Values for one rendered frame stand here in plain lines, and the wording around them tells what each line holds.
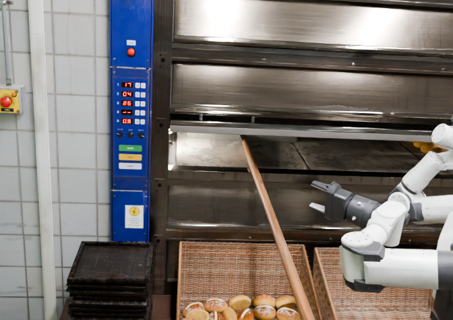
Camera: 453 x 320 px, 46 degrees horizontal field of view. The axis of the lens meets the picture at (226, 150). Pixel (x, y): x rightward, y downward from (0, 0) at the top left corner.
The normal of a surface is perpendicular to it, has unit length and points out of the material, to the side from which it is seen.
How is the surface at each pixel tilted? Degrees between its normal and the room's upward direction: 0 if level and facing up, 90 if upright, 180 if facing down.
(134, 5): 90
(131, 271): 0
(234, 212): 70
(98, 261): 0
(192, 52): 90
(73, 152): 90
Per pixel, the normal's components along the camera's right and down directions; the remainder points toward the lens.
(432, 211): -0.73, 0.04
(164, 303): 0.07, -0.95
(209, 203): 0.10, -0.02
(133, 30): 0.08, 0.32
